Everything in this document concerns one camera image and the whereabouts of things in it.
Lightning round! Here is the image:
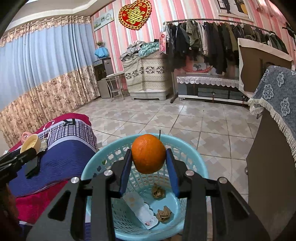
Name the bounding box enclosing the small cream bowl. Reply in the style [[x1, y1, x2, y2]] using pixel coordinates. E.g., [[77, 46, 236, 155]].
[[20, 133, 41, 153]]

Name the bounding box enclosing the white paper strip wrapper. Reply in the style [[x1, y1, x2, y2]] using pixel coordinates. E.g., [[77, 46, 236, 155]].
[[123, 192, 159, 230]]

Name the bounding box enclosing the brown paper ball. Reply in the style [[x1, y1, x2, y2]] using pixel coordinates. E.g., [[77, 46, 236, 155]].
[[151, 184, 166, 200]]

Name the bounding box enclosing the black wallet case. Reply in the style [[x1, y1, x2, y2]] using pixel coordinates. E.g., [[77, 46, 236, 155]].
[[25, 153, 44, 179]]

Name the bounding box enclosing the striped blue red blanket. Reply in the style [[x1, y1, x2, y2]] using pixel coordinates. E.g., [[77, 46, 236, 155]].
[[9, 113, 96, 224]]

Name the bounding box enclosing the light blue plastic basket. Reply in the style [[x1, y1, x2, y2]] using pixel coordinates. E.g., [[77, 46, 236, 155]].
[[81, 134, 208, 240]]

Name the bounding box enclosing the blue floral curtain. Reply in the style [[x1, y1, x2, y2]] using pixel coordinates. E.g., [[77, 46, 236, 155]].
[[1, 16, 100, 147]]

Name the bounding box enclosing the low tv stand lace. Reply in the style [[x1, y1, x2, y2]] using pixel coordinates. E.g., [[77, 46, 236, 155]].
[[176, 75, 249, 105]]

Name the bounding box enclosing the water dispenser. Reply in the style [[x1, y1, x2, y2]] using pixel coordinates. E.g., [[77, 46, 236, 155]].
[[93, 57, 114, 99]]

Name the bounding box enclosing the blue fringed cloth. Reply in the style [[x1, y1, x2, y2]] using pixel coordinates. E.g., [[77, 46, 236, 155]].
[[248, 65, 295, 158]]

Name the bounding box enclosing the cloth covered cabinet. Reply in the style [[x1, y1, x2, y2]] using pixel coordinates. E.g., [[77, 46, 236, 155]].
[[122, 51, 173, 100]]

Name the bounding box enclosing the folded table brown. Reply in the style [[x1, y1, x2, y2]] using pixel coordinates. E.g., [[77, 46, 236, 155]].
[[238, 38, 295, 98]]

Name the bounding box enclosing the clothes rack with garments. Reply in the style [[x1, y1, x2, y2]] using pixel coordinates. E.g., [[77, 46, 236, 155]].
[[159, 19, 290, 99]]

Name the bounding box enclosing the pile of clothes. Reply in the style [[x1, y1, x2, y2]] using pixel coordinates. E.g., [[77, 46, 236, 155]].
[[120, 41, 159, 61]]

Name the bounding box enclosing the framed wedding picture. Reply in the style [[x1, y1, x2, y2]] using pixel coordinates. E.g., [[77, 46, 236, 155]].
[[214, 0, 253, 22]]

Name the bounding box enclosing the landscape wall picture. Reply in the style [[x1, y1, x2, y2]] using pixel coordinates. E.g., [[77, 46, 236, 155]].
[[93, 9, 114, 32]]

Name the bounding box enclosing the red heart wall ornament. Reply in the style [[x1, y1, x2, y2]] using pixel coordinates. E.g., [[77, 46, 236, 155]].
[[118, 0, 152, 31]]

